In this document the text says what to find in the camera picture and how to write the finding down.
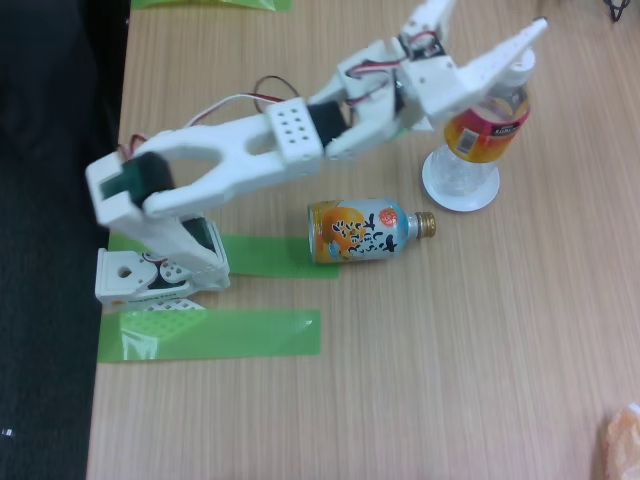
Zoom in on clear plastic bottle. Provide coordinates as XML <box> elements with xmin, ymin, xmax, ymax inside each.
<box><xmin>424</xmin><ymin>48</ymin><xmax>537</xmax><ymax>201</ymax></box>

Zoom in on orange drink aluminium bottle can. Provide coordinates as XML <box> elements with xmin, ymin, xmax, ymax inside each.
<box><xmin>307</xmin><ymin>197</ymin><xmax>438</xmax><ymax>266</ymax></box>

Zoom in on small white round plate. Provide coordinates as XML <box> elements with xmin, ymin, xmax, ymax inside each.
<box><xmin>421</xmin><ymin>149</ymin><xmax>501</xmax><ymax>214</ymax></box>

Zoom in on wide green tape strip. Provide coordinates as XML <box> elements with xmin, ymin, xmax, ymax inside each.
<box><xmin>107</xmin><ymin>233</ymin><xmax>341</xmax><ymax>281</ymax></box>

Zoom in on long green tape strip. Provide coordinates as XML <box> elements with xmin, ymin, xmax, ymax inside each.
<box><xmin>97</xmin><ymin>308</ymin><xmax>322</xmax><ymax>364</ymax></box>

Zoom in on orange plastic bag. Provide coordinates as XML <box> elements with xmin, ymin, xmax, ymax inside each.
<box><xmin>597</xmin><ymin>402</ymin><xmax>640</xmax><ymax>480</ymax></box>

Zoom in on black cable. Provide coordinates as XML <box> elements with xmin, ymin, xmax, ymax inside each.
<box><xmin>602</xmin><ymin>0</ymin><xmax>634</xmax><ymax>24</ymax></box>

